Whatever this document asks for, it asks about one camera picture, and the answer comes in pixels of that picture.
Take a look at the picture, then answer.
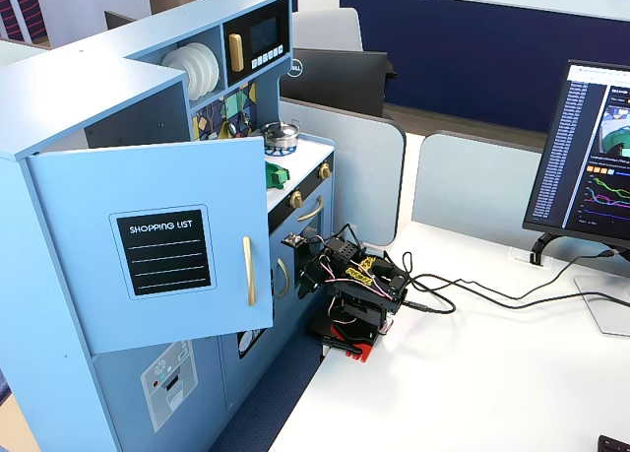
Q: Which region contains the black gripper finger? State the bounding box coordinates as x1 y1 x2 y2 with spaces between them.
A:
296 261 322 300
317 259 339 290

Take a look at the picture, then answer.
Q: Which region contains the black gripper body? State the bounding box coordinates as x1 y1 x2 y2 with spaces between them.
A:
312 233 368 277

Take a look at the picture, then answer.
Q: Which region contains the green recipient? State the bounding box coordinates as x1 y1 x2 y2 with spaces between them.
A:
265 161 292 192

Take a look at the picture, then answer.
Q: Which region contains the red table clamp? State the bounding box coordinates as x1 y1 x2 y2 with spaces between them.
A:
319 323 376 364

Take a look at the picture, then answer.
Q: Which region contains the grey desk divider panel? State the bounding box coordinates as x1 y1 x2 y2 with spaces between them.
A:
411 133 548 236
278 98 408 247

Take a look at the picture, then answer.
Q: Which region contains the steel toy pot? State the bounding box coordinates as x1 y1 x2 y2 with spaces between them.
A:
259 118 303 151

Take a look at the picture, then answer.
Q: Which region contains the black Dell monitor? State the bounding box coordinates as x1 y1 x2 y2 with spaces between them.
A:
280 47 398 119

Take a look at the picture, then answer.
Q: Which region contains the blue shopping list cabinet door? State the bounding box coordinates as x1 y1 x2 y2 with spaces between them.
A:
27 135 275 355

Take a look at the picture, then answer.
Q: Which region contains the grey office chair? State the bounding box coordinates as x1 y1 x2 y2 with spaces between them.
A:
290 7 365 53

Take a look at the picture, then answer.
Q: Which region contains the black toy microwave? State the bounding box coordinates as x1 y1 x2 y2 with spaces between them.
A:
222 0 289 87

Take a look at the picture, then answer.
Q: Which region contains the blue toy kitchen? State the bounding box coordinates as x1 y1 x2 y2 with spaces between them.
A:
0 0 337 452

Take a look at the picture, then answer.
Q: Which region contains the computer monitor with graphs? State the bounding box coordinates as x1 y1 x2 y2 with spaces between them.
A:
522 58 630 250

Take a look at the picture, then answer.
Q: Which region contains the silver monitor stand base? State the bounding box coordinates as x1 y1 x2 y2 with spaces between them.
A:
573 273 630 337

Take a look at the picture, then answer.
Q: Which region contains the black keyboard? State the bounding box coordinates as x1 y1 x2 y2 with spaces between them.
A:
597 434 630 452

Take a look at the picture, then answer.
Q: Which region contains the red striped dark panel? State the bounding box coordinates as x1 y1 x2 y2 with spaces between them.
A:
0 0 49 43

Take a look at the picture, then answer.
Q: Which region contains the curved gold cabinet handle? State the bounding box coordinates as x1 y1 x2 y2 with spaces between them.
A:
276 257 291 300

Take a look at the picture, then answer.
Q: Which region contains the gold oven handle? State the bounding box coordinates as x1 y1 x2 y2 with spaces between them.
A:
296 195 325 224

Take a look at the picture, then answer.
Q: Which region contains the long gold door handle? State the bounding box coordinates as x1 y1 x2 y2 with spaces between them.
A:
241 235 258 307

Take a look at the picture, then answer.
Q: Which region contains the black camera cable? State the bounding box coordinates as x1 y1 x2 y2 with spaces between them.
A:
401 247 617 301

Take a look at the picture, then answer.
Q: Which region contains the black monitor cable holder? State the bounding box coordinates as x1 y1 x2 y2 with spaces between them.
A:
530 231 558 266

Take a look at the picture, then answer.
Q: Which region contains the gold microwave handle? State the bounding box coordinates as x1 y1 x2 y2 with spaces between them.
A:
227 32 246 74

